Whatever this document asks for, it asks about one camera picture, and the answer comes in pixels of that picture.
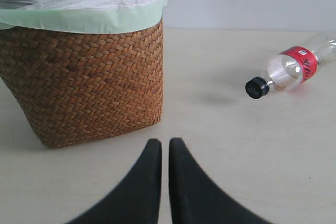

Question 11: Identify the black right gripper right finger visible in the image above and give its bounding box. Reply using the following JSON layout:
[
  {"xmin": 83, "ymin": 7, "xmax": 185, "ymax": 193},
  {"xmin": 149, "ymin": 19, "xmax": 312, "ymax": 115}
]
[{"xmin": 169, "ymin": 137, "xmax": 269, "ymax": 224}]

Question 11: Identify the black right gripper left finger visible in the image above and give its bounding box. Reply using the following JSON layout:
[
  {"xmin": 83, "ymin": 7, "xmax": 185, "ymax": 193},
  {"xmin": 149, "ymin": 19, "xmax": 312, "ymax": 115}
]
[{"xmin": 70, "ymin": 139, "xmax": 162, "ymax": 224}]

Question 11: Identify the clear bottle red label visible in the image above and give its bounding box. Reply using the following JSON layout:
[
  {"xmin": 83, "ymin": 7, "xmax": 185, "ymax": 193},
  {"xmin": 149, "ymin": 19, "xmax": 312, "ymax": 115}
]
[{"xmin": 245, "ymin": 31, "xmax": 335, "ymax": 99}]

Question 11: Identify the woven brown wicker bin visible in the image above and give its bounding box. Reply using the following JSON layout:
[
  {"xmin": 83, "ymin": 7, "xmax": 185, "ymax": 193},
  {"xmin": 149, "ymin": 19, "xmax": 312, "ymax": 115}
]
[{"xmin": 1, "ymin": 21, "xmax": 163, "ymax": 148}]

